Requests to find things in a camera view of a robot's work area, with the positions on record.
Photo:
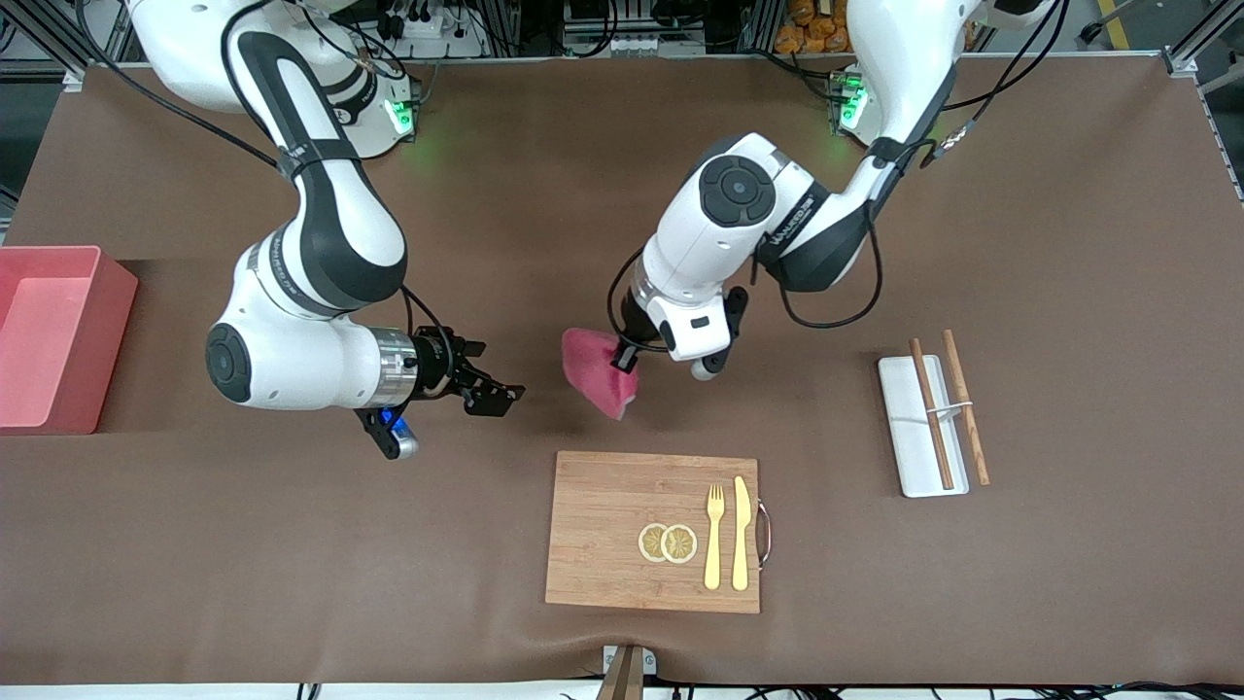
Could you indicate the orange snack packs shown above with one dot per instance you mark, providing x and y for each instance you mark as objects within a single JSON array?
[{"x": 812, "y": 34}]

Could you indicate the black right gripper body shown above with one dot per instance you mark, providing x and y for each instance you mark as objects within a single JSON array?
[{"x": 433, "y": 365}]

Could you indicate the white chopstick band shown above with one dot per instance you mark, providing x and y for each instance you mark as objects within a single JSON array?
[{"x": 948, "y": 408}]

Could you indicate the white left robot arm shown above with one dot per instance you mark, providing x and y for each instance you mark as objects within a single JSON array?
[{"x": 719, "y": 224}]

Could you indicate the yellow plastic fork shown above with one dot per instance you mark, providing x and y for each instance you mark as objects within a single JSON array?
[{"x": 714, "y": 544}]

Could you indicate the red cloth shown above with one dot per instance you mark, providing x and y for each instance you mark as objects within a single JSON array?
[{"x": 593, "y": 374}]

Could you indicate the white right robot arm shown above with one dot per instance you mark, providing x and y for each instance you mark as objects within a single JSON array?
[{"x": 330, "y": 224}]

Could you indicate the white rectangular tray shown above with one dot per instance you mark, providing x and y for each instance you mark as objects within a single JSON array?
[{"x": 904, "y": 437}]

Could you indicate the aluminium frame post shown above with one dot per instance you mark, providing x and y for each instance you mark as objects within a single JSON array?
[
  {"x": 1181, "y": 63},
  {"x": 70, "y": 78}
]

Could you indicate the yellow plastic knife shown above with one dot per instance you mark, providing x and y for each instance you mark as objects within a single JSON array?
[{"x": 741, "y": 535}]

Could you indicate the lemon slice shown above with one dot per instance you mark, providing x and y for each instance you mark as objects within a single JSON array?
[{"x": 679, "y": 543}]

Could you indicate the white power strip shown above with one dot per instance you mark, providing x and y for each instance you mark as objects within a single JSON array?
[{"x": 437, "y": 29}]

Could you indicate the wooden camera bracket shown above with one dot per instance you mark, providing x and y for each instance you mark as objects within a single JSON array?
[{"x": 622, "y": 681}]

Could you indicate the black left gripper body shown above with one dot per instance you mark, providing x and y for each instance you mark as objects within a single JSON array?
[{"x": 634, "y": 328}]

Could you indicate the brown table cover mat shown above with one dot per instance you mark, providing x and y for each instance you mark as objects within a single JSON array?
[{"x": 544, "y": 194}]

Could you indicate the bamboo cutting board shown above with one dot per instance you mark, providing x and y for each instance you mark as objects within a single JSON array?
[{"x": 603, "y": 525}]

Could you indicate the pink plastic bin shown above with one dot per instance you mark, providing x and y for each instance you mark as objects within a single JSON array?
[{"x": 49, "y": 340}]

